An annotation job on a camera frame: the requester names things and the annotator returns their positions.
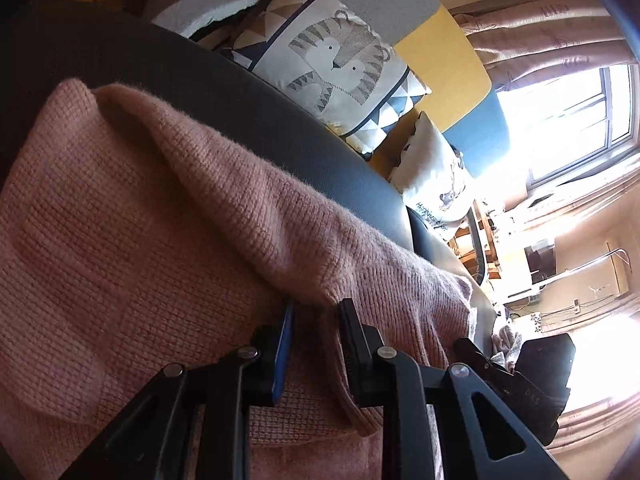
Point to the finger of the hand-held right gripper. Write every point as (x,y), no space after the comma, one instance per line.
(477,357)

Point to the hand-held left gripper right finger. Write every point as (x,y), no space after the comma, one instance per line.
(352,345)

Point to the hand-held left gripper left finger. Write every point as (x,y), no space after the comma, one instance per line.
(285,350)

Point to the pink knit sweater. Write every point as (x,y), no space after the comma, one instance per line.
(150,240)

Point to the grey knit garment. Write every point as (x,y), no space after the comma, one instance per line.
(505,340)

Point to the window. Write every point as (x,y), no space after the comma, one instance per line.
(605,360)
(575,120)

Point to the pink patterned curtain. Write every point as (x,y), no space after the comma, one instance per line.
(600,425)
(540,35)

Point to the wooden desk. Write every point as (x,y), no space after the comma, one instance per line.
(480,250)

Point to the black monitor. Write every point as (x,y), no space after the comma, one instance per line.
(540,260)

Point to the deer print cushion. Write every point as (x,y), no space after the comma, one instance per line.
(435,175)

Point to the black leather massage bed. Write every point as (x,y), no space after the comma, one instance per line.
(200,85)

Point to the tiger print cushion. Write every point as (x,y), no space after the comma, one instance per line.
(330,60)

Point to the grey yellow blue sofa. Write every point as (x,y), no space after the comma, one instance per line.
(440,60)

